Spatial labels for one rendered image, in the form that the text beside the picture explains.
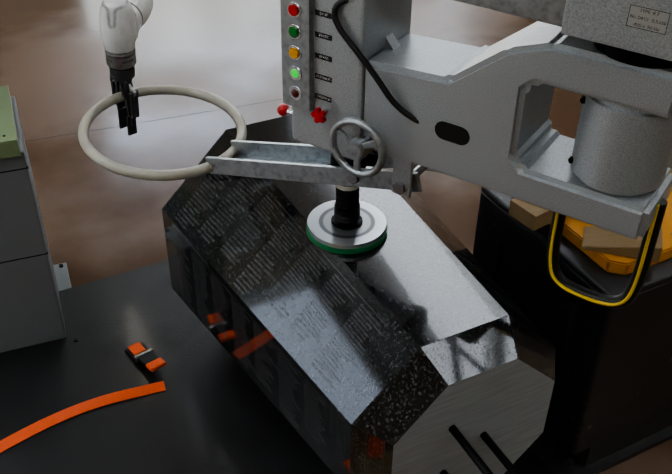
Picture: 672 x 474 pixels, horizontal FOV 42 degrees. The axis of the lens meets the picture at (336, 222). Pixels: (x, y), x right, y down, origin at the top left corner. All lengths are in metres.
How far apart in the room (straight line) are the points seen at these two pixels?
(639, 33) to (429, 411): 0.96
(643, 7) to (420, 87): 0.52
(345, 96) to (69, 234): 2.08
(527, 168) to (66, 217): 2.51
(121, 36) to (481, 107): 1.22
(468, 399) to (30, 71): 3.73
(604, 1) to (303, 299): 1.11
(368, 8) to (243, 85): 3.03
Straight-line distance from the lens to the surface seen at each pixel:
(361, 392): 2.10
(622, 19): 1.65
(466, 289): 2.20
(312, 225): 2.34
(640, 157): 1.80
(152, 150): 4.36
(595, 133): 1.80
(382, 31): 2.00
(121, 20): 2.67
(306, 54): 2.01
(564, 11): 1.69
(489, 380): 2.12
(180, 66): 5.15
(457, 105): 1.88
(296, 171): 2.29
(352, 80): 1.99
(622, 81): 1.72
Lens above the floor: 2.23
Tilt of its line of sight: 36 degrees down
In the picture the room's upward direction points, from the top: 1 degrees clockwise
